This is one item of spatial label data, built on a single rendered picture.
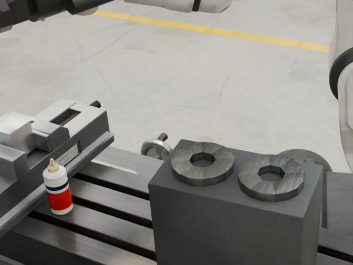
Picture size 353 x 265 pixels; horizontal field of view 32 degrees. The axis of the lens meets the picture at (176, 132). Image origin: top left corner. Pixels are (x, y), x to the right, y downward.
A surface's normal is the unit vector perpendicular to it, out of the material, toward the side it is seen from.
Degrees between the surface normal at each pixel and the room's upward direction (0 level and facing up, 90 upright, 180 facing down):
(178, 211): 90
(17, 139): 90
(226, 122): 0
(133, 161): 0
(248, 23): 0
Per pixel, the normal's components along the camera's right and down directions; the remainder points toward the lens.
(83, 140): 0.85, 0.24
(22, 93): -0.07, -0.84
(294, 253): -0.40, 0.52
